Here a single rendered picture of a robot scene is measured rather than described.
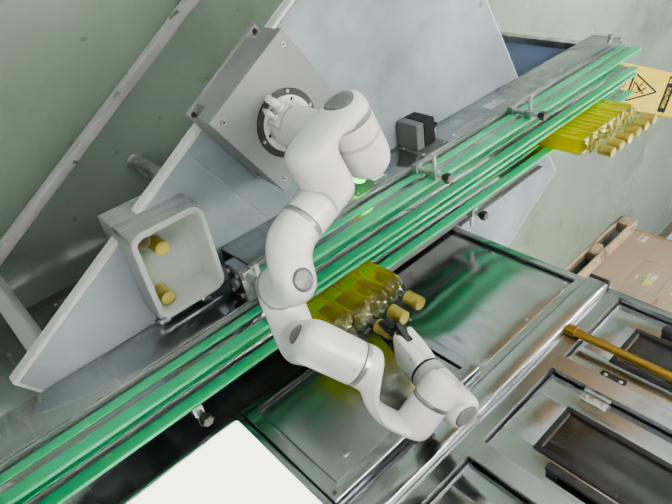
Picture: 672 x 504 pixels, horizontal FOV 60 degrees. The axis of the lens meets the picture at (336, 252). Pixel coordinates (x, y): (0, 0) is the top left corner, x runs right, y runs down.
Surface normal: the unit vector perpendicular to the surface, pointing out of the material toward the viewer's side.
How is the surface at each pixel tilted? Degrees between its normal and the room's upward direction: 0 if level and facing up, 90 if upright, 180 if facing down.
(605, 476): 90
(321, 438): 90
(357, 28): 0
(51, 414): 90
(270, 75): 5
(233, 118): 5
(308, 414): 90
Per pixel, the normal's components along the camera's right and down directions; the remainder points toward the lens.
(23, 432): -0.15, -0.80
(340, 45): 0.66, 0.35
